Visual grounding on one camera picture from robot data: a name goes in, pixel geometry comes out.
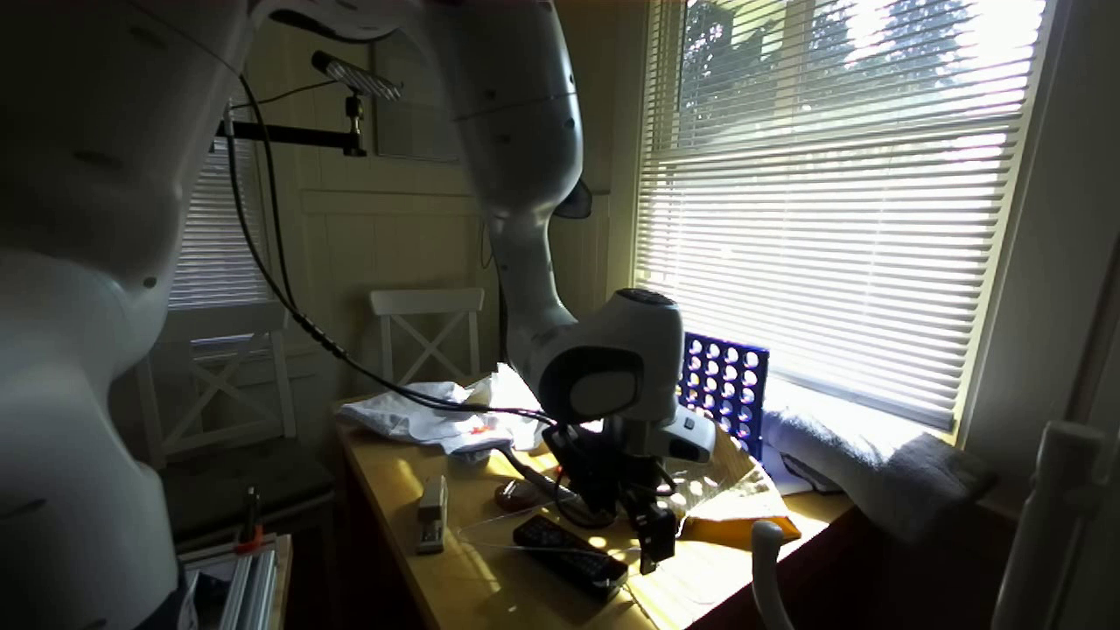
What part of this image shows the white cross-back chair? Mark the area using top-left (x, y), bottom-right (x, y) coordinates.
top-left (136, 297), bottom-right (342, 538)
top-left (368, 283), bottom-right (487, 387)

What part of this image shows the white box stack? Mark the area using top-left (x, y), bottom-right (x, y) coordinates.
top-left (172, 530), bottom-right (295, 630)

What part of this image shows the black remote control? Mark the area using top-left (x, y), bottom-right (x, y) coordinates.
top-left (507, 506), bottom-right (629, 605)

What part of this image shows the black stereo camera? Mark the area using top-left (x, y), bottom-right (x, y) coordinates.
top-left (308, 47), bottom-right (412, 107)

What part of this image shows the blue perforated game grid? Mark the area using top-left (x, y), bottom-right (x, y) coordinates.
top-left (678, 328), bottom-right (774, 460)

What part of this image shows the folded grey towel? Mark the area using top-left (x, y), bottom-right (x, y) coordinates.
top-left (762, 376), bottom-right (994, 544)

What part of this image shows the white printed cloth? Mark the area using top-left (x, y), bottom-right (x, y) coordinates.
top-left (335, 359), bottom-right (553, 458)

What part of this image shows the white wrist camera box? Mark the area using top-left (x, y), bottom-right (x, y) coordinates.
top-left (662, 401), bottom-right (719, 460)

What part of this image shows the large white window blind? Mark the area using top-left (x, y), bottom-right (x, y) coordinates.
top-left (635, 0), bottom-right (1054, 429)

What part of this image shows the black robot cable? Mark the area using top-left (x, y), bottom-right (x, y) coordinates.
top-left (220, 66), bottom-right (558, 428)

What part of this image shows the black camera boom bar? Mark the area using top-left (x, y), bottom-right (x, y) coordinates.
top-left (213, 115), bottom-right (374, 160)

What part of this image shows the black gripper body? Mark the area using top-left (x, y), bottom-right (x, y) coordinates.
top-left (542, 419), bottom-right (678, 519)

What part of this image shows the red handled tool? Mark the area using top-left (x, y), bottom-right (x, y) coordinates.
top-left (234, 484), bottom-right (269, 554)

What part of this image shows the small dark gadget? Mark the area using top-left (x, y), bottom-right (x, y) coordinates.
top-left (490, 473), bottom-right (553, 519)

